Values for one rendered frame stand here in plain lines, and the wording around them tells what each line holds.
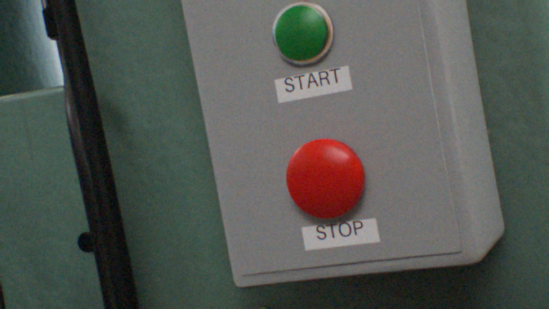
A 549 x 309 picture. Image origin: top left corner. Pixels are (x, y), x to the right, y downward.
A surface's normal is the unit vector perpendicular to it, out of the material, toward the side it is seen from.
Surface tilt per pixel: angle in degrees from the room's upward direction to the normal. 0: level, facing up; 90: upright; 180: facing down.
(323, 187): 90
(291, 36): 91
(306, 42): 93
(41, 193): 90
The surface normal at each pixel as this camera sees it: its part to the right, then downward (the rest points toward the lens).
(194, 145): -0.36, 0.11
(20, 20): 0.89, -0.14
